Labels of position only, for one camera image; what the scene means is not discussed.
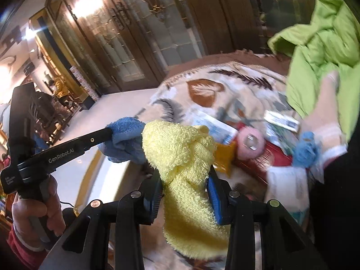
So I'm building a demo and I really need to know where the yellow snack packet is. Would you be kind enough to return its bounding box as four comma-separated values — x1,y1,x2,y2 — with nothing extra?
214,142,237,177

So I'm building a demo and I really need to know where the yellow fluffy towel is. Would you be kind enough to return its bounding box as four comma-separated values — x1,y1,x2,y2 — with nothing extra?
142,120,230,260

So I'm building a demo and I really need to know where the pink fluffy sock roll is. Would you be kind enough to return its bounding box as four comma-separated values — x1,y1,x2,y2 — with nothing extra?
236,126,266,160

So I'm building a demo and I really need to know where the white blue printed packet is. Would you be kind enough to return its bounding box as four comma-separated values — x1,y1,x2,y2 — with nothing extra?
191,110,237,145

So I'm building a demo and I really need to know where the blue fluffy cloth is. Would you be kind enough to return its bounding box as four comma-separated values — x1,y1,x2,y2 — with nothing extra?
98,117,146,164

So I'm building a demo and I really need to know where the red packet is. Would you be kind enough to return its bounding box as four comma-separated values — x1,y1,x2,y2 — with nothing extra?
233,122,292,184

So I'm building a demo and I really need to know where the left hand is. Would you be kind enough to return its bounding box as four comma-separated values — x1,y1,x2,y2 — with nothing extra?
12,176,66,252

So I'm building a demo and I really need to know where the person in yellow jacket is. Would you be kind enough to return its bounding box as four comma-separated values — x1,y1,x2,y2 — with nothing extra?
49,78,70,107

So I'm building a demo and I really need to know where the small blue cloth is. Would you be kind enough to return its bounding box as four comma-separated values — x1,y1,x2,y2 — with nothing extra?
292,132,319,168

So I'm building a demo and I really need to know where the white barcode packet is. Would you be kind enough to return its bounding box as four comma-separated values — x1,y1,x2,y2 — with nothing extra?
264,110,300,133

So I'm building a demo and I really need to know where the leaf patterned blanket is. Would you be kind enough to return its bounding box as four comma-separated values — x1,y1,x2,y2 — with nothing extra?
106,49,308,270

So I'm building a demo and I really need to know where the wooden glass door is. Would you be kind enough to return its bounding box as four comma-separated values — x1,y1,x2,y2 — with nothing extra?
46,0,315,94

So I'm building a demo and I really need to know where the green jacket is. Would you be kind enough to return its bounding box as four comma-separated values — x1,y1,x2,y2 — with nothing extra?
268,0,359,139

